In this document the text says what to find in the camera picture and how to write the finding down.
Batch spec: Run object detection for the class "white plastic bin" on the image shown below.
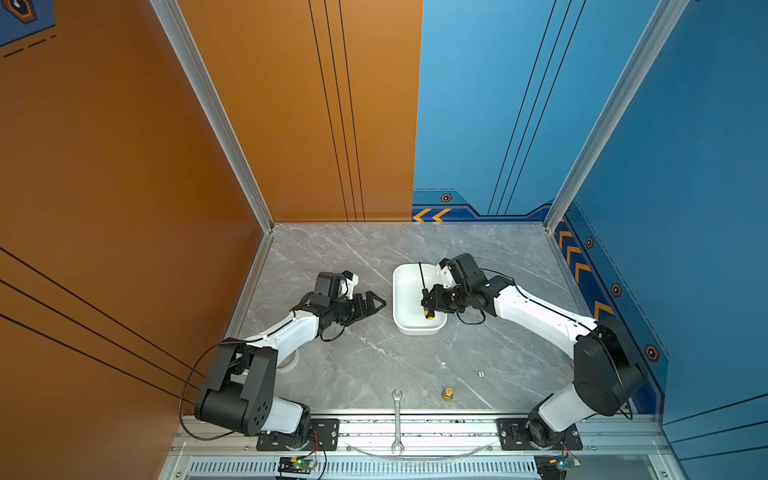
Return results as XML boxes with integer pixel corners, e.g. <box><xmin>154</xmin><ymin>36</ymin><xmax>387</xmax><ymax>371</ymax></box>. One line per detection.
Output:
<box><xmin>393</xmin><ymin>263</ymin><xmax>448</xmax><ymax>336</ymax></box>

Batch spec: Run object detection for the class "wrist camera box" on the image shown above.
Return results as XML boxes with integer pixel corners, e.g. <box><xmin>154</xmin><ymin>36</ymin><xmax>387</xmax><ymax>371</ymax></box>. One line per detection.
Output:
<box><xmin>437</xmin><ymin>253</ymin><xmax>487</xmax><ymax>291</ymax></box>
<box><xmin>314</xmin><ymin>270</ymin><xmax>359</xmax><ymax>300</ymax></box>

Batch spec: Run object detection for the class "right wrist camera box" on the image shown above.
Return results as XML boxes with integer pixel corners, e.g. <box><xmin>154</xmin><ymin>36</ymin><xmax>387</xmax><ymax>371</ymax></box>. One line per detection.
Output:
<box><xmin>437</xmin><ymin>253</ymin><xmax>487</xmax><ymax>291</ymax></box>

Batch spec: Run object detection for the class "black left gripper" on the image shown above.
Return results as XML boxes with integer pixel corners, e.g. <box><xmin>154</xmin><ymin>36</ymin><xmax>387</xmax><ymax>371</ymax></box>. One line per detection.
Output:
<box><xmin>329</xmin><ymin>291</ymin><xmax>385</xmax><ymax>326</ymax></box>

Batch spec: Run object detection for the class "aluminium corner post right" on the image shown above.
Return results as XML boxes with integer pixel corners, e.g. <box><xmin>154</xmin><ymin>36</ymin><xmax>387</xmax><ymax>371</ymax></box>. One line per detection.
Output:
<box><xmin>543</xmin><ymin>0</ymin><xmax>689</xmax><ymax>234</ymax></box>

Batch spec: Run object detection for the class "green circuit board left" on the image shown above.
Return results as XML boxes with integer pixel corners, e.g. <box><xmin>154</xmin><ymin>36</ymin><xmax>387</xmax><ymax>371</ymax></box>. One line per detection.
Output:
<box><xmin>277</xmin><ymin>457</ymin><xmax>317</xmax><ymax>479</ymax></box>

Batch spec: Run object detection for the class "aluminium front rail frame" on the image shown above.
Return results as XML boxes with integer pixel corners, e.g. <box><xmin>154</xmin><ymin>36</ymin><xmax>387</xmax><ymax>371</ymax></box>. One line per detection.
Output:
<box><xmin>159</xmin><ymin>409</ymin><xmax>687</xmax><ymax>479</ymax></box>

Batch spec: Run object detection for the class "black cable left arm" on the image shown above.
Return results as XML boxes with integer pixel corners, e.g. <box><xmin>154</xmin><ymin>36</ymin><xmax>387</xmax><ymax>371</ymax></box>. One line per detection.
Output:
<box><xmin>177</xmin><ymin>344</ymin><xmax>241</xmax><ymax>443</ymax></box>

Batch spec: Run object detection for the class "circuit board right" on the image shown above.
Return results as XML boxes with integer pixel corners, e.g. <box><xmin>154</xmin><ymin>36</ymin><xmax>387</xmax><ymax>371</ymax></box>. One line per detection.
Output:
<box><xmin>534</xmin><ymin>456</ymin><xmax>582</xmax><ymax>480</ymax></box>

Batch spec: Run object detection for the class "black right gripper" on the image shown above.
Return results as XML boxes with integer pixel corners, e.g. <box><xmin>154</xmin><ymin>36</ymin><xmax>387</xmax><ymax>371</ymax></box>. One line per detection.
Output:
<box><xmin>420</xmin><ymin>284</ymin><xmax>471</xmax><ymax>313</ymax></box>

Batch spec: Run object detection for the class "aluminium corner post left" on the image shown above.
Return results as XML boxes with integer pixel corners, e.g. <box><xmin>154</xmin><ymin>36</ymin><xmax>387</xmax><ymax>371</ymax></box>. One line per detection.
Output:
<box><xmin>150</xmin><ymin>0</ymin><xmax>274</xmax><ymax>234</ymax></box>

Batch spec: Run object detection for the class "aluminium corner post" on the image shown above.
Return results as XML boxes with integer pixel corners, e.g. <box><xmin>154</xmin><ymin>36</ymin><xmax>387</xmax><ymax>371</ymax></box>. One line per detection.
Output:
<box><xmin>543</xmin><ymin>0</ymin><xmax>689</xmax><ymax>234</ymax></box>
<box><xmin>150</xmin><ymin>0</ymin><xmax>274</xmax><ymax>234</ymax></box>

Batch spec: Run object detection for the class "silver combination wrench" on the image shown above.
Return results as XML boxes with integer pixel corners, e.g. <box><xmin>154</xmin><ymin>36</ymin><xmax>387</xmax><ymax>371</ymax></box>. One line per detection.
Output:
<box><xmin>391</xmin><ymin>389</ymin><xmax>405</xmax><ymax>456</ymax></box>

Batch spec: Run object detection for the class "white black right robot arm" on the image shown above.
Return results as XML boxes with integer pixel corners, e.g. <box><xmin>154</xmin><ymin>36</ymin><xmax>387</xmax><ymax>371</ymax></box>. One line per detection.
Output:
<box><xmin>421</xmin><ymin>276</ymin><xmax>648</xmax><ymax>449</ymax></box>

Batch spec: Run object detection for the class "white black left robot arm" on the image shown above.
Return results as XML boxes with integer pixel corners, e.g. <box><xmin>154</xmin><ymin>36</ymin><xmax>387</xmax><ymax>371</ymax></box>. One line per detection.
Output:
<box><xmin>194</xmin><ymin>291</ymin><xmax>387</xmax><ymax>448</ymax></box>

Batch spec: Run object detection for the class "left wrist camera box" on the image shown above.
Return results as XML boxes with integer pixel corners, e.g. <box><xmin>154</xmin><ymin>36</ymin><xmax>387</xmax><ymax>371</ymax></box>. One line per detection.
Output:
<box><xmin>314</xmin><ymin>270</ymin><xmax>359</xmax><ymax>300</ymax></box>

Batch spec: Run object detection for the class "yellow black handled screwdriver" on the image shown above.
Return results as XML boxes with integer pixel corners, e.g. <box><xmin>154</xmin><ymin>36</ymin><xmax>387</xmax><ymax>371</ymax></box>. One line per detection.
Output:
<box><xmin>418</xmin><ymin>262</ymin><xmax>435</xmax><ymax>320</ymax></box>

